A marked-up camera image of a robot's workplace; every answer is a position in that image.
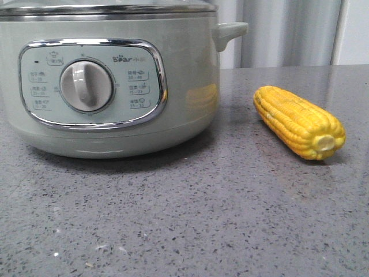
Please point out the yellow corn cob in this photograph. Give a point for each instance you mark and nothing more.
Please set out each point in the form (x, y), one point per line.
(307, 129)

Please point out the glass pot lid steel rim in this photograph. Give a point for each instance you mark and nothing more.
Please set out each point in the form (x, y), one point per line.
(55, 8)

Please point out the light green electric cooking pot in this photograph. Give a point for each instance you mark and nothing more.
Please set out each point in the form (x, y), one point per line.
(111, 85)

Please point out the white pleated curtain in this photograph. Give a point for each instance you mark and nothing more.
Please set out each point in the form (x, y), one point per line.
(296, 33)

